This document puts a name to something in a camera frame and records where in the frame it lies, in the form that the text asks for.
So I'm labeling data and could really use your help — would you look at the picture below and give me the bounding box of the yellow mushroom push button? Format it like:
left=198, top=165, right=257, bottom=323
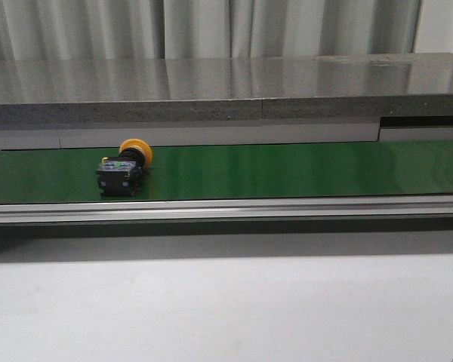
left=96, top=139, right=153, bottom=197

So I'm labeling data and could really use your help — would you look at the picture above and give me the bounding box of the grey cabinet front panel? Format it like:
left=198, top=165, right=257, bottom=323
left=0, top=116, right=453, bottom=150

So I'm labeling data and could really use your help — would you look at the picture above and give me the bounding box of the green conveyor belt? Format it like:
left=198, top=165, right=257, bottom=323
left=0, top=140, right=453, bottom=204

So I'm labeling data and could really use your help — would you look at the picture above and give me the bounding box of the aluminium conveyor frame rail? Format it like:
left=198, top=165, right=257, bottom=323
left=0, top=195, right=453, bottom=225

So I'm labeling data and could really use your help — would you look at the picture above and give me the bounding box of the white pleated curtain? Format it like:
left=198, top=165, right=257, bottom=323
left=0, top=1, right=453, bottom=60

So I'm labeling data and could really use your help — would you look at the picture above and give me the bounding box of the grey stone countertop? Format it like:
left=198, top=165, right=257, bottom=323
left=0, top=54, right=453, bottom=129

